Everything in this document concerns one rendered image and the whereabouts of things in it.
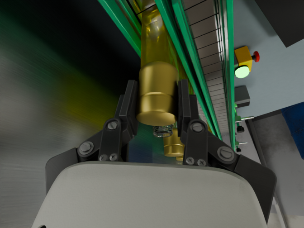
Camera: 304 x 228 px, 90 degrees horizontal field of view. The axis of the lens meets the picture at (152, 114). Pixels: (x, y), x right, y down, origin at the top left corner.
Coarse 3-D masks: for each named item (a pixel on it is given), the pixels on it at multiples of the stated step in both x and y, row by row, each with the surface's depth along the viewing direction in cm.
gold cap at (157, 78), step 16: (160, 64) 12; (144, 80) 12; (160, 80) 12; (176, 80) 13; (144, 96) 11; (160, 96) 11; (176, 96) 12; (144, 112) 11; (160, 112) 11; (176, 112) 11
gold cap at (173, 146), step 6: (174, 132) 27; (168, 138) 26; (174, 138) 26; (168, 144) 26; (174, 144) 26; (180, 144) 26; (168, 150) 26; (174, 150) 25; (180, 150) 26; (168, 156) 27; (174, 156) 27
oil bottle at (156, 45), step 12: (156, 12) 31; (144, 24) 31; (156, 24) 29; (144, 36) 30; (156, 36) 28; (168, 36) 28; (144, 48) 28; (156, 48) 27; (168, 48) 26; (144, 60) 27; (156, 60) 25; (168, 60) 25
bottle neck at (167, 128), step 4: (156, 128) 22; (160, 128) 22; (164, 128) 22; (168, 128) 22; (172, 128) 23; (156, 132) 22; (160, 132) 22; (164, 132) 22; (168, 132) 22; (172, 132) 22; (156, 136) 23; (160, 136) 24; (164, 136) 24; (168, 136) 23
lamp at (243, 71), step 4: (236, 68) 55; (240, 68) 54; (244, 68) 53; (248, 68) 55; (236, 72) 55; (240, 72) 54; (244, 72) 54; (248, 72) 54; (240, 76) 55; (244, 76) 56
